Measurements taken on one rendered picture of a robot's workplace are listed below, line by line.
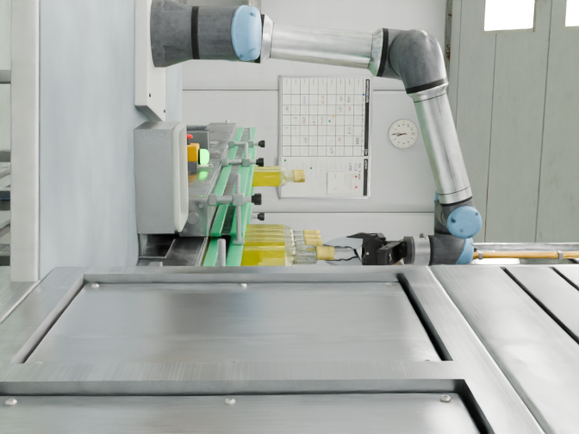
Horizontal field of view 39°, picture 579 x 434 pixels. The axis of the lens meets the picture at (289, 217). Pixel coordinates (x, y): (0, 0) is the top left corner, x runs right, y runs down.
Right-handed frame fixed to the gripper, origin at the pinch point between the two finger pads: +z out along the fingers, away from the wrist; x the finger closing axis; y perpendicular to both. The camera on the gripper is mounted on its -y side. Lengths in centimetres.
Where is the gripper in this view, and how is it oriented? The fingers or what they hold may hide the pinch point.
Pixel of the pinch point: (330, 252)
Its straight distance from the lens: 199.4
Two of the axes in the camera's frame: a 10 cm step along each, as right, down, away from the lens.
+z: -10.0, 0.1, -0.4
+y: -0.4, -1.8, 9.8
